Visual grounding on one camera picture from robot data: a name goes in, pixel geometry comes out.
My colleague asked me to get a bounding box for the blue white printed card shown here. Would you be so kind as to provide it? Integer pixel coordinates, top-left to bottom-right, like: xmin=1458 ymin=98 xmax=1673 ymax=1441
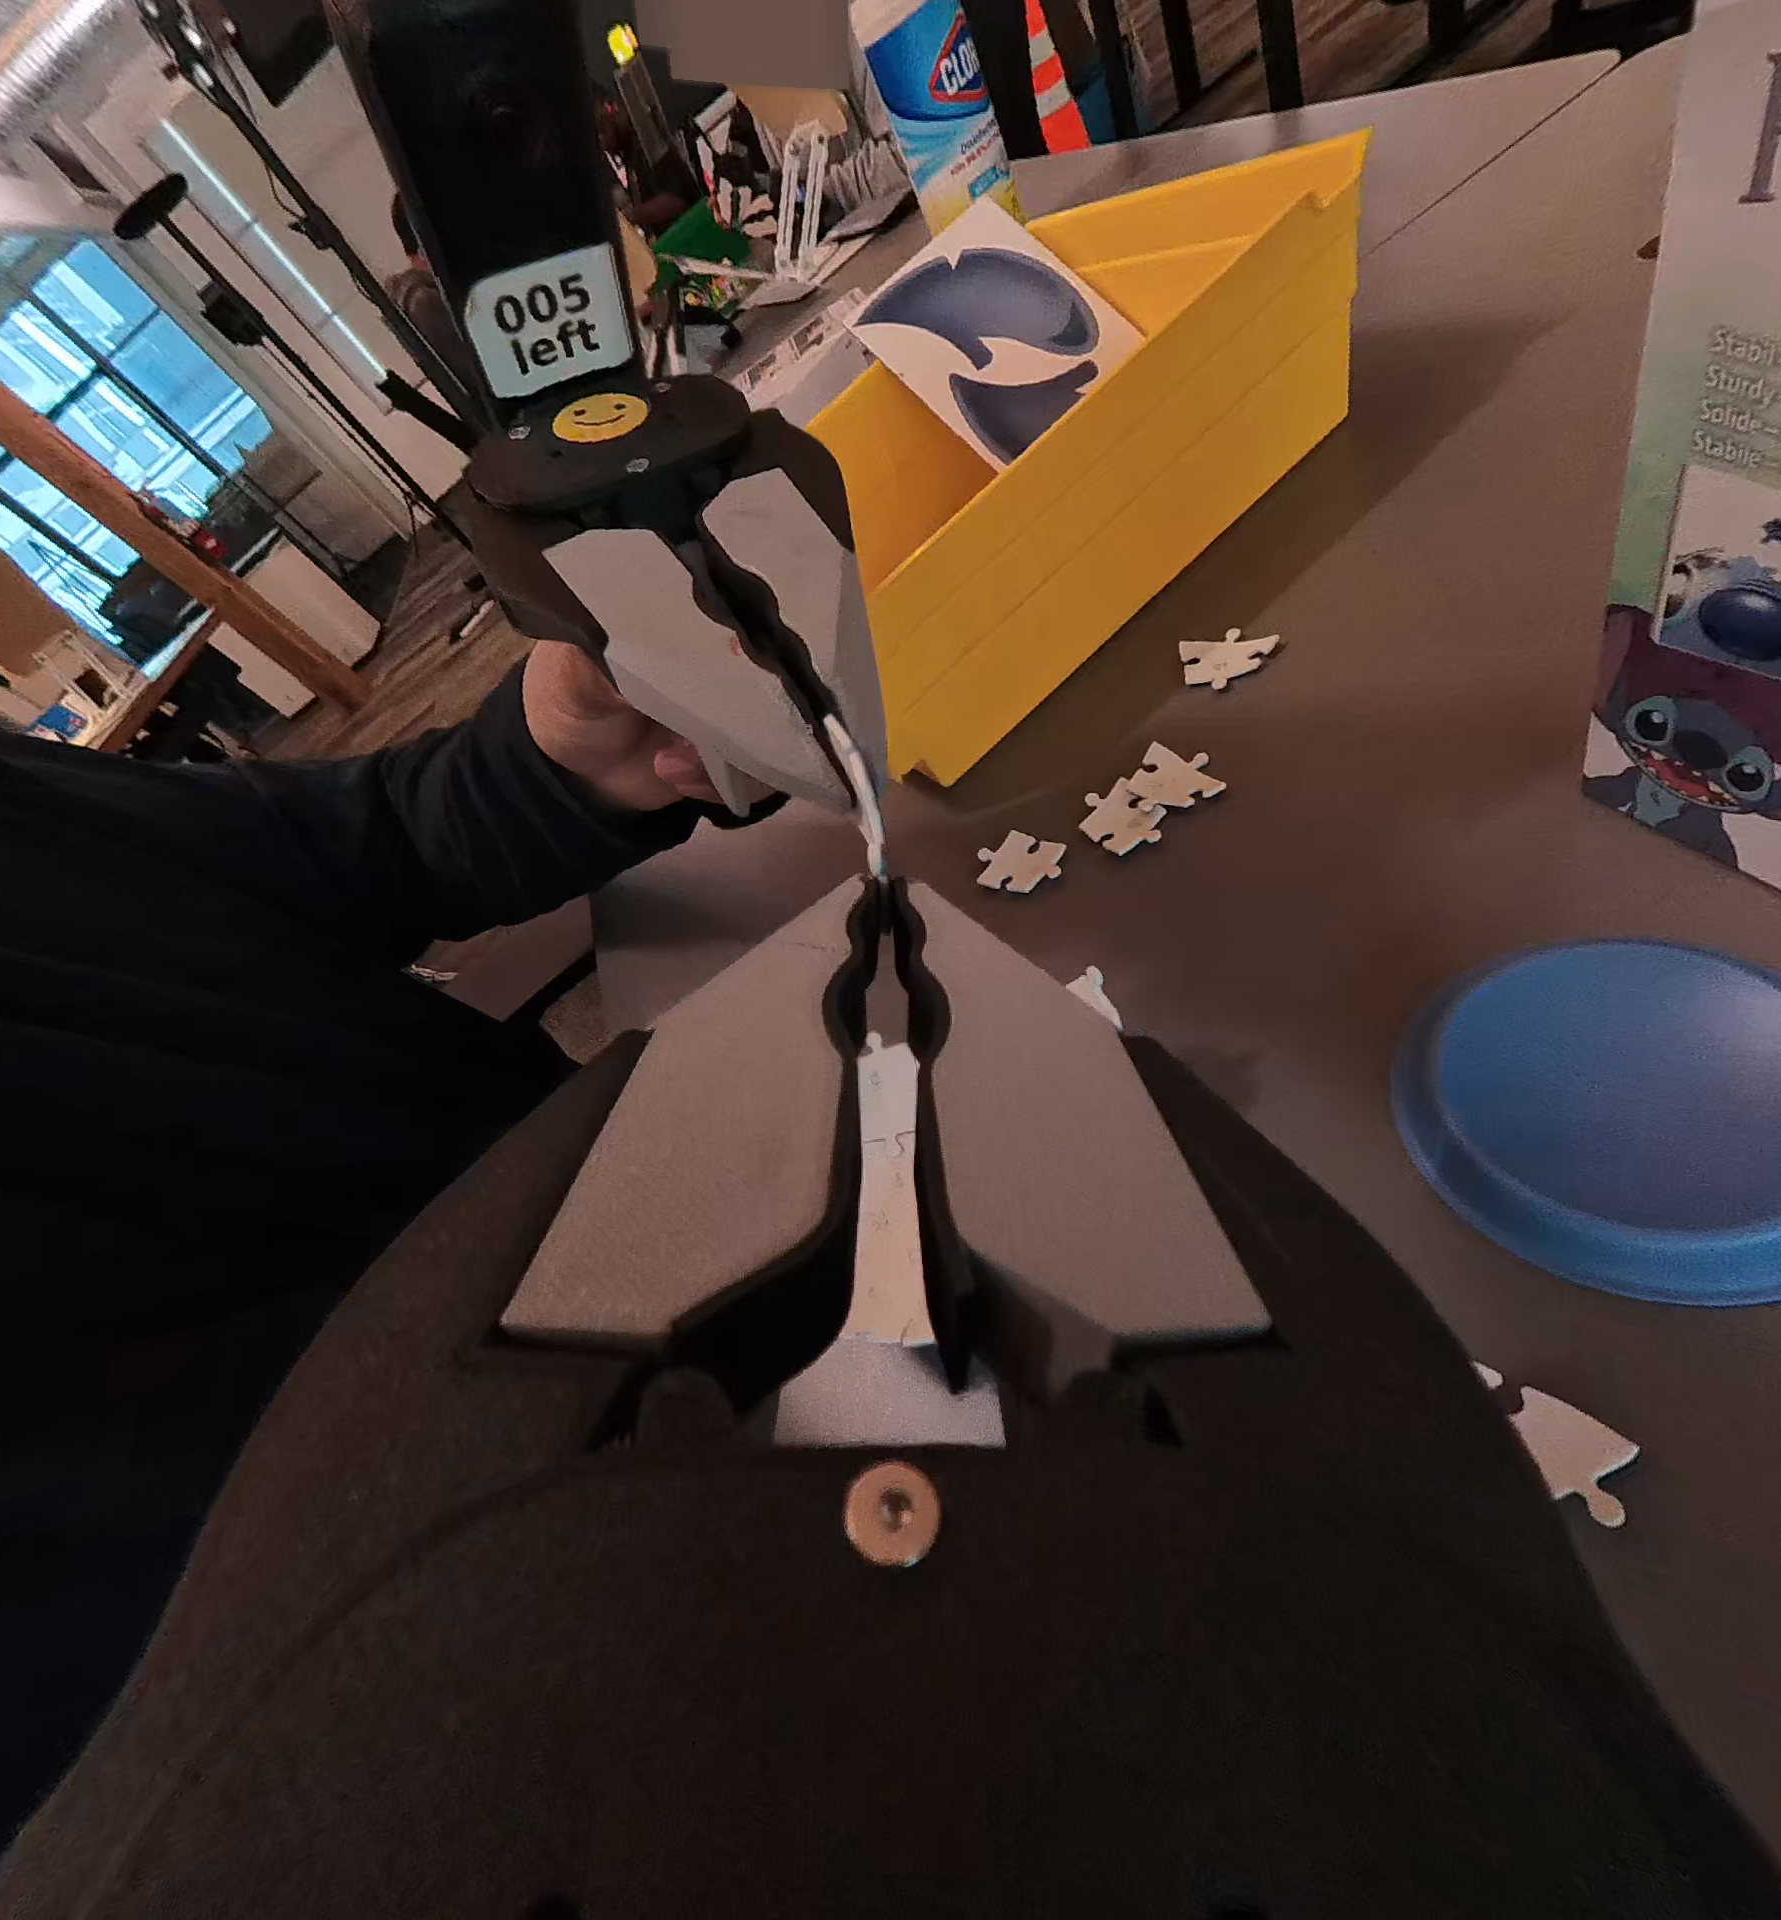
xmin=844 ymin=194 xmax=1146 ymax=473

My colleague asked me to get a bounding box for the blue round plastic stand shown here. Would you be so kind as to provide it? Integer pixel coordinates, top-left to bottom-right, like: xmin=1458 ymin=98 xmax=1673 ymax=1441
xmin=1390 ymin=939 xmax=1781 ymax=1307

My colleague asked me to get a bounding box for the orange traffic cone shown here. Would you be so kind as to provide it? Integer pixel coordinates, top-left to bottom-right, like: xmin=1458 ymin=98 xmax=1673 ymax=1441
xmin=1032 ymin=0 xmax=1093 ymax=152

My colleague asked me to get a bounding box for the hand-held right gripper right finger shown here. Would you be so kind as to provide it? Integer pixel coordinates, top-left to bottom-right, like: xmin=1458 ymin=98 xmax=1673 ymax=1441
xmin=891 ymin=878 xmax=1276 ymax=1395

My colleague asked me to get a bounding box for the white assembled puzzle ball section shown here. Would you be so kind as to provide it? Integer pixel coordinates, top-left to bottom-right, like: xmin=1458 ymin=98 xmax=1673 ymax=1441
xmin=850 ymin=966 xmax=1125 ymax=1343

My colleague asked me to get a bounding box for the printed cardboard puzzle box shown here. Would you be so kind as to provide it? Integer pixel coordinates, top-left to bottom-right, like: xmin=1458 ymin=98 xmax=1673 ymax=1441
xmin=1583 ymin=0 xmax=1781 ymax=923

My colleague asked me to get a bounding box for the white cardboard box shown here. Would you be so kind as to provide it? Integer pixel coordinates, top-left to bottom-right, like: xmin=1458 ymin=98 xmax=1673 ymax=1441
xmin=710 ymin=209 xmax=938 ymax=400

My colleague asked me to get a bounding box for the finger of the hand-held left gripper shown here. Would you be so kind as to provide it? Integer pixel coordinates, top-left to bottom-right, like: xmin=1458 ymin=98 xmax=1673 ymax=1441
xmin=542 ymin=529 xmax=857 ymax=822
xmin=697 ymin=469 xmax=893 ymax=774

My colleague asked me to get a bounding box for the large window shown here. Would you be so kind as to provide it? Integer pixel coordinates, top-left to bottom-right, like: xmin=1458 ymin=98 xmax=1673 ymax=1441
xmin=0 ymin=240 xmax=263 ymax=632

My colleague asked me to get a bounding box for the silver ventilation duct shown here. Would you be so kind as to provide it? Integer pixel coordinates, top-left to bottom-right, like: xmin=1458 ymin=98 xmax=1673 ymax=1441
xmin=0 ymin=0 xmax=187 ymax=152

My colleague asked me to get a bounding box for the person's left forearm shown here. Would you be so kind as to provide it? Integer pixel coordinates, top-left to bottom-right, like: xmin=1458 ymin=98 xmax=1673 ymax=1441
xmin=0 ymin=667 xmax=712 ymax=992

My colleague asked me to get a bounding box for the wipes canister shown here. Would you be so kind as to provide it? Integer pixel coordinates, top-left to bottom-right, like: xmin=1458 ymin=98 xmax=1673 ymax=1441
xmin=850 ymin=0 xmax=1023 ymax=234

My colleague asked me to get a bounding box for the yellow plastic bin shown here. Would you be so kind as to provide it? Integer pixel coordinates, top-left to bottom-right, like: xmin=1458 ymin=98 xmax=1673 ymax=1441
xmin=806 ymin=127 xmax=1374 ymax=785

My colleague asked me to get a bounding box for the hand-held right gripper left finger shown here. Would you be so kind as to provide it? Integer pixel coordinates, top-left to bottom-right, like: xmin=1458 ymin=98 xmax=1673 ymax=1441
xmin=497 ymin=873 xmax=894 ymax=1419

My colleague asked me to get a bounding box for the person's left hand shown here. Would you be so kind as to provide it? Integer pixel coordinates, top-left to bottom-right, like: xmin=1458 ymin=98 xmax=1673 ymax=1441
xmin=521 ymin=643 xmax=726 ymax=815

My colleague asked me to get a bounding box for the wooden beam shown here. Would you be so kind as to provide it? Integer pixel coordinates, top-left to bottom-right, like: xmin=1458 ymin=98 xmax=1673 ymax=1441
xmin=0 ymin=323 xmax=369 ymax=714

